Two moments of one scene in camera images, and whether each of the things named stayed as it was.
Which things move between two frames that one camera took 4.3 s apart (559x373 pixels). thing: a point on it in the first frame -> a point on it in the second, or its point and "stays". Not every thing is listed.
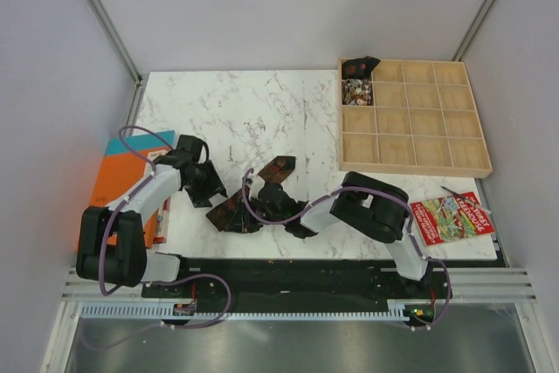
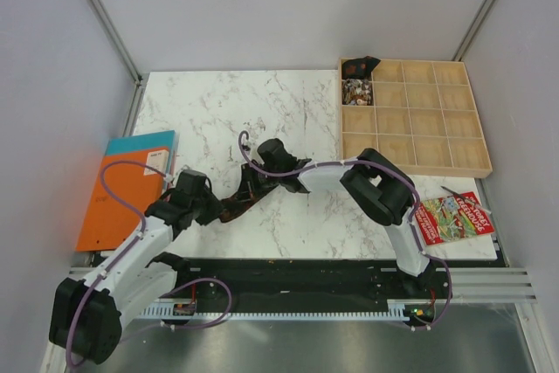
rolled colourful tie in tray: x=357 y=92 stays
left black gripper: x=214 y=186 -> x=214 y=211
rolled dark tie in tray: x=359 y=67 stays
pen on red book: x=478 y=206 stays
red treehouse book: x=450 y=218 stays
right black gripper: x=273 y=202 -> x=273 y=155
